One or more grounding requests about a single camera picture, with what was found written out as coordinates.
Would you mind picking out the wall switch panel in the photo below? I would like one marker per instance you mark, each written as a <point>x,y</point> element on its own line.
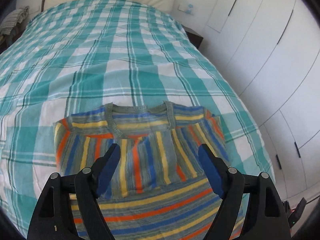
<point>187,8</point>

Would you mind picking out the white wardrobe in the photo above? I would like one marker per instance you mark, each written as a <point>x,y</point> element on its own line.
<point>262,55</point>

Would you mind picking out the dark wooden nightstand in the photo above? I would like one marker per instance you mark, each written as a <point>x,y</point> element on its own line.
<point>196,38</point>

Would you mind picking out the pile of clothes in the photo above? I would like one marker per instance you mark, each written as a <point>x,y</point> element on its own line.
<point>13,20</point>

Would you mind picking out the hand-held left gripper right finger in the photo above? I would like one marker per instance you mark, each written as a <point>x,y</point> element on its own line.
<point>211,172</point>

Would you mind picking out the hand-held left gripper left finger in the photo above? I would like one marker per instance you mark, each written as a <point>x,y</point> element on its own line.
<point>107,172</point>

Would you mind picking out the teal plaid bed blanket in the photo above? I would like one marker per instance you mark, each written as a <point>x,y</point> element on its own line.
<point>100,67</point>

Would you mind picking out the striped knit sweater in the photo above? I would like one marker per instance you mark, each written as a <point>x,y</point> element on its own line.
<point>150,155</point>

